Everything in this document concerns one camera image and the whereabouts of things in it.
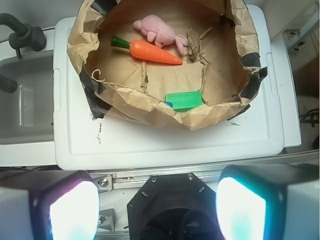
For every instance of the black faucet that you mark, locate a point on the black faucet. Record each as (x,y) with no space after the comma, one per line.
(24,35)

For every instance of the brown paper bag bin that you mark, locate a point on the brown paper bag bin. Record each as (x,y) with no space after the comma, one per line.
(228,74)

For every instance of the aluminium frame rail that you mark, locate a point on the aluminium frame rail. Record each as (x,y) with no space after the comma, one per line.
(109,180)

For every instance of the pink plush mouse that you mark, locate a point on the pink plush mouse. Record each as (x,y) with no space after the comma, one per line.
(160,33)

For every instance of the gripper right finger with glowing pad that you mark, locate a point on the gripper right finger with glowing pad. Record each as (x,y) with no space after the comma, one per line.
(269,202)

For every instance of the green rectangular block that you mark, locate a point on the green rectangular block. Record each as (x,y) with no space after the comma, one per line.
(184,101)

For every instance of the orange toy carrot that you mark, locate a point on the orange toy carrot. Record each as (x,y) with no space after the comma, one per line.
(146,51)

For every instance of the white plastic lid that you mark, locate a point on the white plastic lid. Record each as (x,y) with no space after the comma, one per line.
(84,143)

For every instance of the black octagonal mount plate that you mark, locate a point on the black octagonal mount plate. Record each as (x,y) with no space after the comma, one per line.
(173,210)

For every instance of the blue object under block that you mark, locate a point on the blue object under block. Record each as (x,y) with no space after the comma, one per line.
(168,103)

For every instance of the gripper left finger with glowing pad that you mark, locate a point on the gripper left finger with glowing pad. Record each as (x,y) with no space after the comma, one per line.
(48,205)

